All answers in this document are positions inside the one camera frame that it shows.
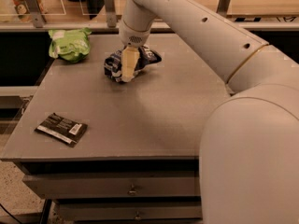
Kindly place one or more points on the upper grey drawer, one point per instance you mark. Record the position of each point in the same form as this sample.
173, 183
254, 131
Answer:
114, 185

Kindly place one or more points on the middle metal bracket post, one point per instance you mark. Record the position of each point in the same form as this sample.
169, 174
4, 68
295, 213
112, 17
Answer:
110, 13

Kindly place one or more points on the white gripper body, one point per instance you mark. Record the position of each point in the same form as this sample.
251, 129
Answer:
130, 36

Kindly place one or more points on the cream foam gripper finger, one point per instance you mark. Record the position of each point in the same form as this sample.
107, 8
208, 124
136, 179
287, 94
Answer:
129, 58

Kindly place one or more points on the lower grey drawer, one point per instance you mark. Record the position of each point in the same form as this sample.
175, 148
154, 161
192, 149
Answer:
128, 211

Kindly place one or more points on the black snack packet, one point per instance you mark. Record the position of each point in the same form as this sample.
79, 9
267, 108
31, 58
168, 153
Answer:
62, 129

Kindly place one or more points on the left metal bracket post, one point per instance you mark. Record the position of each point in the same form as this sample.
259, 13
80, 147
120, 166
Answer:
36, 14

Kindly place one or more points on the blue chip bag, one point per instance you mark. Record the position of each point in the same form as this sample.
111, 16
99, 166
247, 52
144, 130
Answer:
113, 65

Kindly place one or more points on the grey drawer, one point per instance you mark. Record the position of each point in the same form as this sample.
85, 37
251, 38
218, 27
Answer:
128, 211
114, 185

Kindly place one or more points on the metal bracket post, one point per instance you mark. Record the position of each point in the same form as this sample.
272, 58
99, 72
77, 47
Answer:
222, 7
36, 14
110, 13

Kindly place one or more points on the green chip bag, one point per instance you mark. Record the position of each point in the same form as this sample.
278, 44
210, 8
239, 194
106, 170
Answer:
70, 45

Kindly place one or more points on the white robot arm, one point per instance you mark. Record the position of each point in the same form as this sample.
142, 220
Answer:
249, 146

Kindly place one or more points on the right metal bracket post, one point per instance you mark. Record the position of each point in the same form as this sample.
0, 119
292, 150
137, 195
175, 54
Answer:
222, 7

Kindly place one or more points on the colourful package behind glass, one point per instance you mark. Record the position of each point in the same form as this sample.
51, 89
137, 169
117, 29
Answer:
17, 10

